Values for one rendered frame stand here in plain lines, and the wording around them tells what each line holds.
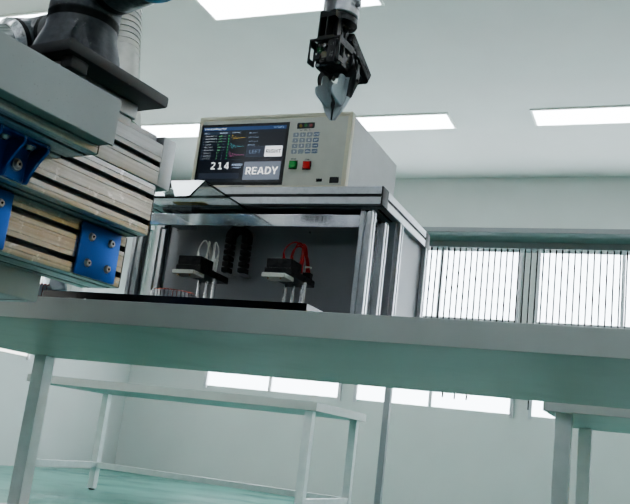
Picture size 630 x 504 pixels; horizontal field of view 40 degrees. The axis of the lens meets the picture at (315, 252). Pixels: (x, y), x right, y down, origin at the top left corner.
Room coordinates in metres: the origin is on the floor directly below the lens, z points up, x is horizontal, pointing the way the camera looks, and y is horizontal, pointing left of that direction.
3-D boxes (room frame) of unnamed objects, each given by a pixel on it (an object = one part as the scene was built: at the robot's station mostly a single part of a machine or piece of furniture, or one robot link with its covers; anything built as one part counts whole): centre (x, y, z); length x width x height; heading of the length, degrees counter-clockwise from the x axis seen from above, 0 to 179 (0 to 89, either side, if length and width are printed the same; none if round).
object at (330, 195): (2.27, 0.08, 1.09); 0.68 x 0.44 x 0.05; 67
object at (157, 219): (2.06, 0.17, 1.03); 0.62 x 0.01 x 0.03; 67
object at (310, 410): (5.82, 0.67, 0.38); 2.10 x 0.90 x 0.75; 67
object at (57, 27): (1.30, 0.42, 1.09); 0.15 x 0.15 x 0.10
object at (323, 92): (1.61, 0.02, 1.19); 0.06 x 0.03 x 0.09; 149
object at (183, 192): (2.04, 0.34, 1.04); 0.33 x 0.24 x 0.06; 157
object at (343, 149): (2.26, 0.07, 1.22); 0.44 x 0.39 x 0.20; 67
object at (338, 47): (1.60, 0.01, 1.29); 0.09 x 0.08 x 0.12; 149
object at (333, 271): (2.21, 0.11, 0.92); 0.66 x 0.01 x 0.30; 67
